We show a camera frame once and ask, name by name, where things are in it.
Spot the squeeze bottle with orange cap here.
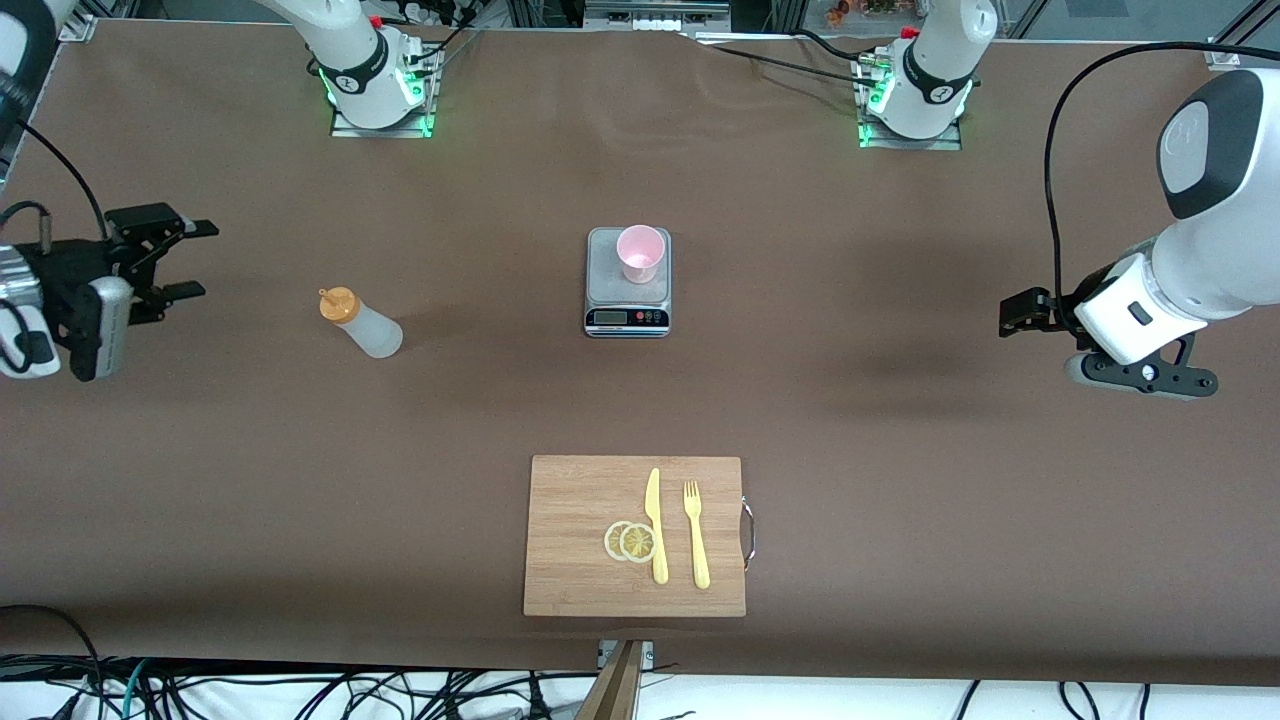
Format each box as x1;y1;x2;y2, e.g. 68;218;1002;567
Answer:
318;286;404;359

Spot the pink plastic cup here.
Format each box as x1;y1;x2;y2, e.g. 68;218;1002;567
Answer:
616;225;667;285

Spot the brown table cover sheet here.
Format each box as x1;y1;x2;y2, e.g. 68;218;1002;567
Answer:
0;18;1280;687

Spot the yellow plastic fork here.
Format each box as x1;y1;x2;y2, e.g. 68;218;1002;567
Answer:
683;480;711;590

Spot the yellow plastic knife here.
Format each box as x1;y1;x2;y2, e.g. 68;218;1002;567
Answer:
644;467;670;586

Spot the silver digital kitchen scale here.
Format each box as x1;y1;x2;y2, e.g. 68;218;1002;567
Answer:
584;227;672;339

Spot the wooden cutting board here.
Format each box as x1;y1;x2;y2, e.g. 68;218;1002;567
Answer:
523;455;756;618

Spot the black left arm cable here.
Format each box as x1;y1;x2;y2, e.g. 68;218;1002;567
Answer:
1043;40;1280;337

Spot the teal cable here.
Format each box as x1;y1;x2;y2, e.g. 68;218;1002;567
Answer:
118;658;153;720

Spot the wooden post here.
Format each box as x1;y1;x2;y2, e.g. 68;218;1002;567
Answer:
575;640;646;720

